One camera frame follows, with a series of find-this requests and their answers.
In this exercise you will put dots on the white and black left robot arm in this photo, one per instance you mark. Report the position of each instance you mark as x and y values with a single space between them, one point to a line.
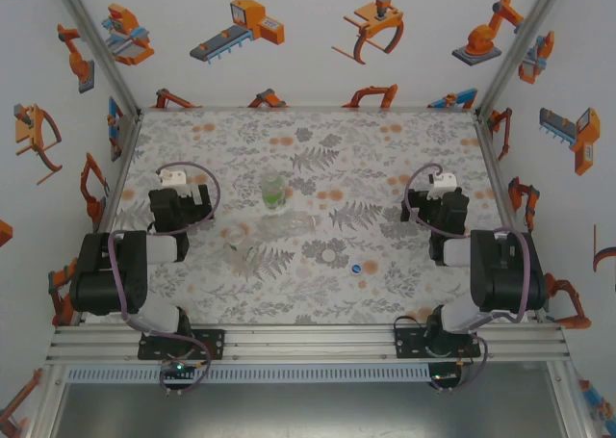
106 274

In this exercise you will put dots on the clear bottle dark green label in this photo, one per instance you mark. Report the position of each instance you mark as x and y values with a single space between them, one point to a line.
243 252

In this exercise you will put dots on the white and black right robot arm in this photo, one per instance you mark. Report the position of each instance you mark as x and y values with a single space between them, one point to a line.
505 274

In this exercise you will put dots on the wide grooved aluminium rail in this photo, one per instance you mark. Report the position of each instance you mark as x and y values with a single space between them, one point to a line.
308 344

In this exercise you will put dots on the blue plastic bottle cap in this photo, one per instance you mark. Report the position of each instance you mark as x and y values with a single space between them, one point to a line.
356 268

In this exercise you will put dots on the white plastic bottle cap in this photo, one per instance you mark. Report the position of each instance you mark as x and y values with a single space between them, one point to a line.
329 256

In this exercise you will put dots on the thin aluminium frame rail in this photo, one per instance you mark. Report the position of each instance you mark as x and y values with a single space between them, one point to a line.
308 109

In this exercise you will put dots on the aluminium frame post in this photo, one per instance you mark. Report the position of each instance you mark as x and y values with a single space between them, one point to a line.
516 53
102 53

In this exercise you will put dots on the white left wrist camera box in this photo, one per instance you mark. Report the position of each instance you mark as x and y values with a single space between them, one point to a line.
174 178

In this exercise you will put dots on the aluminium frame leg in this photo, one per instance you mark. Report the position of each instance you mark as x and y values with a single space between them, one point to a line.
48 399
570 399

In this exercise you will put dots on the floral patterned table mat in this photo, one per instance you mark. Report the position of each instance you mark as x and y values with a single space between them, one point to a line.
337 303

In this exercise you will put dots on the small green circuit board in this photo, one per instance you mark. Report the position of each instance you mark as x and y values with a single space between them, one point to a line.
178 368
440 376

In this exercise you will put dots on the clear unlabelled plastic bottle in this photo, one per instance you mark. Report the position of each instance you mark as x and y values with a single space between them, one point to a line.
289 224

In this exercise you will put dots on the aluminium frame side rail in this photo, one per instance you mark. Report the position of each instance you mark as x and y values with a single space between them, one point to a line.
130 144
495 168

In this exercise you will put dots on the clear bottle light green label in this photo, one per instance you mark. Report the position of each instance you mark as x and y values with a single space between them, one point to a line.
273 192

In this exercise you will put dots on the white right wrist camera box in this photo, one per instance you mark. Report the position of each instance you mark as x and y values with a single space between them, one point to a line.
444 181

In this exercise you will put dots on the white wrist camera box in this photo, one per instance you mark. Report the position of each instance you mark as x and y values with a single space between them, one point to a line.
174 178
444 181

